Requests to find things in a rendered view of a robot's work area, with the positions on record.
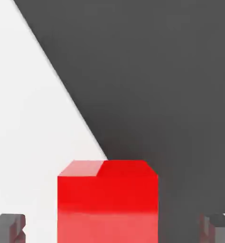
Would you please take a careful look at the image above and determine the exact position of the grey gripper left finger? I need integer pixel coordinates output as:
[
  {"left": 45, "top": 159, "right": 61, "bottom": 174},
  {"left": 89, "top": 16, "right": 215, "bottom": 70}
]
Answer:
[{"left": 0, "top": 213, "right": 27, "bottom": 243}]

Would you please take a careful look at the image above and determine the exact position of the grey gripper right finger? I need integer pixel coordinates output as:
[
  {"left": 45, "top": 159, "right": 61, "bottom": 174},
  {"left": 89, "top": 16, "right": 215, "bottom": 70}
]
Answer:
[{"left": 199, "top": 212, "right": 225, "bottom": 243}]

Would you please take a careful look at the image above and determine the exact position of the small red cube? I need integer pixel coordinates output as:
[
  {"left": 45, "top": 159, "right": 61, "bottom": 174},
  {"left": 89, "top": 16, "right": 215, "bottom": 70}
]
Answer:
[{"left": 57, "top": 159, "right": 159, "bottom": 243}]

